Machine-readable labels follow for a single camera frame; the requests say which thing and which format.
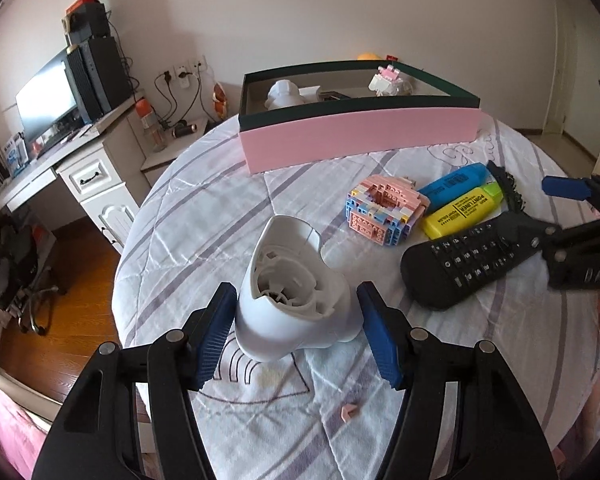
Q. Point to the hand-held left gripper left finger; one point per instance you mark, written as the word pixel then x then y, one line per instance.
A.
pixel 215 332

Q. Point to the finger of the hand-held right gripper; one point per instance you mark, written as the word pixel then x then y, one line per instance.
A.
pixel 522 232
pixel 565 187

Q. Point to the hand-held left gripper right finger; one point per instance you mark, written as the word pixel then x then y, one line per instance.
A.
pixel 380 335

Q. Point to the white plastic fan housing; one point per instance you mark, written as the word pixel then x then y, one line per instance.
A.
pixel 280 330

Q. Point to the yellow highlighter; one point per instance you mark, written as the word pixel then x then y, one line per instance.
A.
pixel 460 210

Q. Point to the black remote control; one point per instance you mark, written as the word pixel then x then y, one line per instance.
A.
pixel 455 265

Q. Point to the blue highlighter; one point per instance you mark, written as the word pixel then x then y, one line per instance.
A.
pixel 455 182

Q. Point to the pastel block toy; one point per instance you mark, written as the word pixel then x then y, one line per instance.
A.
pixel 380 210

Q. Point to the pink storage box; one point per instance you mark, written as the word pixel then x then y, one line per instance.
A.
pixel 360 135

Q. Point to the pink white block figure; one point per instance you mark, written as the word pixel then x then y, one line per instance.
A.
pixel 386 80

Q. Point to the white rounded plastic piece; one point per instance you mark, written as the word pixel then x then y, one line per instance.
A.
pixel 282 95

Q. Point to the white charger plug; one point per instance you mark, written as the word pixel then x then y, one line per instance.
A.
pixel 314 94

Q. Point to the black comb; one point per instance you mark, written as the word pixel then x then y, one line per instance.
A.
pixel 505 185

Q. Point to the small pink block piece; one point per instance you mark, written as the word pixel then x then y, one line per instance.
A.
pixel 349 412

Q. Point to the white door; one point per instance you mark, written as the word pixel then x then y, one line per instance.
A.
pixel 562 60

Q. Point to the low black white cabinet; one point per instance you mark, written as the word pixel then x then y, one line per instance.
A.
pixel 185 152

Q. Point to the black hair curler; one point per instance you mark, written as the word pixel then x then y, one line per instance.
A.
pixel 182 130

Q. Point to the black office chair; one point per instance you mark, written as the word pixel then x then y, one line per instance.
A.
pixel 15 270

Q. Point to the white desk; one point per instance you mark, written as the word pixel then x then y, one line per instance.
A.
pixel 80 170

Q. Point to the orange cap bottle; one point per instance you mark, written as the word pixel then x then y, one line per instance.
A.
pixel 150 125

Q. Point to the pink bedding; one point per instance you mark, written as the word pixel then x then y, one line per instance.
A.
pixel 5 430

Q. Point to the yellow plush octopus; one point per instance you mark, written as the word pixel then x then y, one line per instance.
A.
pixel 369 56

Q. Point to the black keyboard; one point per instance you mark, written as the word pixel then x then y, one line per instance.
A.
pixel 55 139

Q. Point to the blue white box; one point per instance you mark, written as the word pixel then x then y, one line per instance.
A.
pixel 15 155

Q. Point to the black computer tower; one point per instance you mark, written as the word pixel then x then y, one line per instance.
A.
pixel 100 80

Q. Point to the computer monitor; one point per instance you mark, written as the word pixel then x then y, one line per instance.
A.
pixel 45 95

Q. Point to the wall socket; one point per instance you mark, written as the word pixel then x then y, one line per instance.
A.
pixel 165 76
pixel 199 65
pixel 182 70

